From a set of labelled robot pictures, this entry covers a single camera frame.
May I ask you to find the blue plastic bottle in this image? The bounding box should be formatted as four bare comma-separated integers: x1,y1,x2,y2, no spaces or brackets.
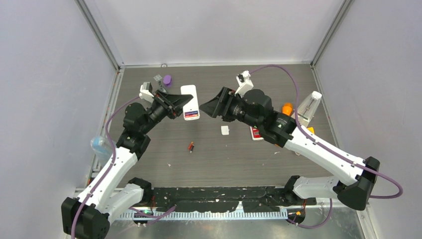
90,136,114,166

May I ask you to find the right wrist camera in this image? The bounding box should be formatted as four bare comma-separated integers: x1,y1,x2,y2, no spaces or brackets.
235,70,254,98

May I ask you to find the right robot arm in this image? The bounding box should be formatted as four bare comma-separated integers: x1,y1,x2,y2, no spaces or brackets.
199,87,380,211

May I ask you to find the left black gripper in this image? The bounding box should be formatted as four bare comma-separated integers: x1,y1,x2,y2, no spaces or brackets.
141,90,193,134

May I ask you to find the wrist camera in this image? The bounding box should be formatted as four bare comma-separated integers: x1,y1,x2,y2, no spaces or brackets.
235,70,254,98
139,82,154,103

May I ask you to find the yellow toy piece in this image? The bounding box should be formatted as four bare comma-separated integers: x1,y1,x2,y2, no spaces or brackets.
307,127,315,134

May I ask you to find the purple plastic cup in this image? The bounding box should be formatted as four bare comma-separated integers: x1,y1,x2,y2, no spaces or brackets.
163,75,172,87

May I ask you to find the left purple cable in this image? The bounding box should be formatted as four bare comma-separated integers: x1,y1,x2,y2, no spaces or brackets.
70,96,142,239

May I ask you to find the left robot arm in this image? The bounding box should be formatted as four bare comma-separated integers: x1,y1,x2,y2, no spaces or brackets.
61,90,194,239

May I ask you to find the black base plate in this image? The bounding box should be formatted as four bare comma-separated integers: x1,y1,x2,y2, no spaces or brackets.
150,186,316,213

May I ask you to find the white remote control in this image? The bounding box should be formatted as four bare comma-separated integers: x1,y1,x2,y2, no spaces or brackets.
180,85,201,121

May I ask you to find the red and white remote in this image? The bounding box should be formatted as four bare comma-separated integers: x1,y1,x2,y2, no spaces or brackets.
249,126,263,141

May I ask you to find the white battery cover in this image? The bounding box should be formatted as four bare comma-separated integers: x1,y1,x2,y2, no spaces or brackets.
220,125,229,135

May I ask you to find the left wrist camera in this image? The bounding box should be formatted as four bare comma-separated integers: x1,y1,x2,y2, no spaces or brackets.
139,82,154,103

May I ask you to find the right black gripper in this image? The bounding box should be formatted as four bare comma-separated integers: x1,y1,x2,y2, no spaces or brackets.
199,87,262,130

